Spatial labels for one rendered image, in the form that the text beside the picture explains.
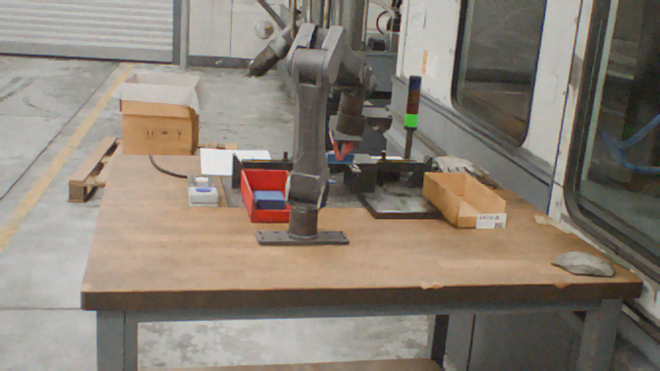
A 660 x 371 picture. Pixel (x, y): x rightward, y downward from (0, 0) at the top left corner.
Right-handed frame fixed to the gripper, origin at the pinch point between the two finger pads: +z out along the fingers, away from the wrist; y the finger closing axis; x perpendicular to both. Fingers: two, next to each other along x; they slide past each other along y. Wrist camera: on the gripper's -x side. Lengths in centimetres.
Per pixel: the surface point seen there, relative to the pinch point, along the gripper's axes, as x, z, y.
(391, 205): -11.6, 4.1, -13.8
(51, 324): 84, 141, 64
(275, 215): 18.5, 1.7, -20.8
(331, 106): 2.0, -8.6, 9.8
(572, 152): -57, -12, -10
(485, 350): -64, 77, -3
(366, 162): -9.3, 5.1, 4.6
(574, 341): -60, 26, -40
